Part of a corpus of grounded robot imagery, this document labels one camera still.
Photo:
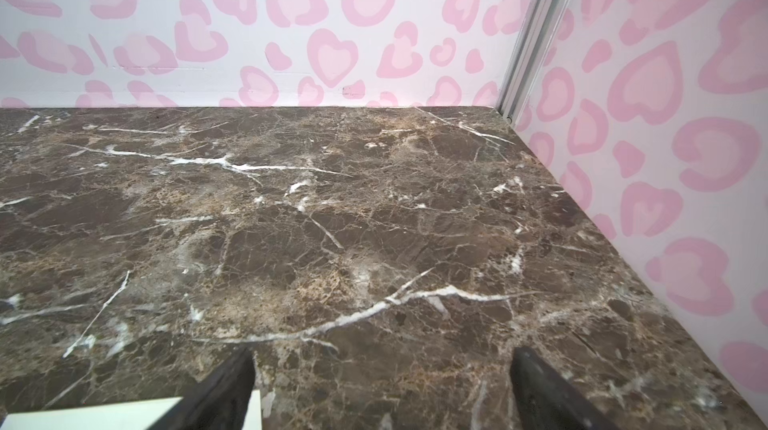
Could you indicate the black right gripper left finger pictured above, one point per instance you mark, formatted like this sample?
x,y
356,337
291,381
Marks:
x,y
219,402

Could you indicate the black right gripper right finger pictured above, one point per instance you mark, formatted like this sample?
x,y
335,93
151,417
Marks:
x,y
546,401

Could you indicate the aluminium corner frame post right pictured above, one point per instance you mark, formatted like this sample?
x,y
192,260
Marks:
x,y
538,31

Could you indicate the cream white envelope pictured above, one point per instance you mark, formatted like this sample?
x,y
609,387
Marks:
x,y
140,414

